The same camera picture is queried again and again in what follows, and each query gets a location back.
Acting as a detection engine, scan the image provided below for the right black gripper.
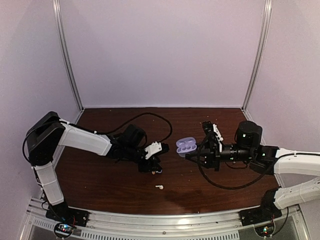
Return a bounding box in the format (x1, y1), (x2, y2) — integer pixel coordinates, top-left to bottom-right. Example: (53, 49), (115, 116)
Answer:
(185, 138), (254, 172)

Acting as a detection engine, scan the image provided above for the purple earbud charging case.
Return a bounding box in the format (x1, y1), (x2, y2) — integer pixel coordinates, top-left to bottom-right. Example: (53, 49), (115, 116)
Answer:
(175, 137), (197, 158)

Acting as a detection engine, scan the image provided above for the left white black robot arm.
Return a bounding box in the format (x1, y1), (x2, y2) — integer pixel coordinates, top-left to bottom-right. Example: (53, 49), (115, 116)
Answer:
(22, 111), (169, 222)

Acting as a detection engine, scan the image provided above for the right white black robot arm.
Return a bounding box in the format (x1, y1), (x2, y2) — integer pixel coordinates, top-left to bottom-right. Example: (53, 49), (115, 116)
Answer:
(176, 120), (320, 221)

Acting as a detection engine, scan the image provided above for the white stem earbud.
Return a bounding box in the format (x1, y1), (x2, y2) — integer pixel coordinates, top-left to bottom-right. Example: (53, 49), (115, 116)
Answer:
(155, 185), (164, 190)

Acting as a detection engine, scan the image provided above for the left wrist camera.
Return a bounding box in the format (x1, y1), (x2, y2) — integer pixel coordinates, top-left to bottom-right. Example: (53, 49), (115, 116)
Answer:
(144, 141), (170, 160)

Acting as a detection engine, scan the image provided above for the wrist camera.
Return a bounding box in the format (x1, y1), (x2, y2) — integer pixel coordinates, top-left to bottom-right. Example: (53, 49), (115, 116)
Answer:
(144, 141), (170, 160)
(201, 120), (225, 153)

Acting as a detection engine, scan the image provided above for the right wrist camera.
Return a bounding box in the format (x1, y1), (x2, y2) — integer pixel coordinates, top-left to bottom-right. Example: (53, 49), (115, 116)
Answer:
(201, 120), (225, 153)

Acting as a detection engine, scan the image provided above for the left black braided cable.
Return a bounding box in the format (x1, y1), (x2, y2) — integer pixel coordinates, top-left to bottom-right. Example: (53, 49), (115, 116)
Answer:
(107, 112), (173, 148)

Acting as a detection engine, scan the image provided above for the black braided cable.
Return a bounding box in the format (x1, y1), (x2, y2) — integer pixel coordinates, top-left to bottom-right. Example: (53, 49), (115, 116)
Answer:
(196, 134), (266, 189)
(107, 112), (173, 148)

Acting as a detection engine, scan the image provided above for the right black braided cable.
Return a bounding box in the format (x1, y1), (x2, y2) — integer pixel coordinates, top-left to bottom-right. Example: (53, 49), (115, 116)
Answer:
(196, 134), (266, 189)

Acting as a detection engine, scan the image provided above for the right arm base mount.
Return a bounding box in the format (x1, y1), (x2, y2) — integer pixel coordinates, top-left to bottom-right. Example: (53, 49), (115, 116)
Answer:
(239, 206), (283, 239)

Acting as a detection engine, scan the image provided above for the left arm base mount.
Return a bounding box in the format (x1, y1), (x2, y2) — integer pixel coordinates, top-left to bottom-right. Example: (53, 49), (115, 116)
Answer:
(45, 208), (89, 239)

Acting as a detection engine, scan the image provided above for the right aluminium frame post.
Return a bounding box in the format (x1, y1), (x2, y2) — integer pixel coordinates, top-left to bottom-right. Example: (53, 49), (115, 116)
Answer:
(241, 0), (273, 113)

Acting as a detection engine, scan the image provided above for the aluminium frame post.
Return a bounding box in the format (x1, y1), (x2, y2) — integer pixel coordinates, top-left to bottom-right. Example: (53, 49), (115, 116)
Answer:
(52, 0), (84, 112)
(241, 0), (273, 113)

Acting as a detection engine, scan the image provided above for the left aluminium frame post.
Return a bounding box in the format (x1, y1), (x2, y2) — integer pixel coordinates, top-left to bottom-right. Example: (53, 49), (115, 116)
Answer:
(52, 0), (84, 112)

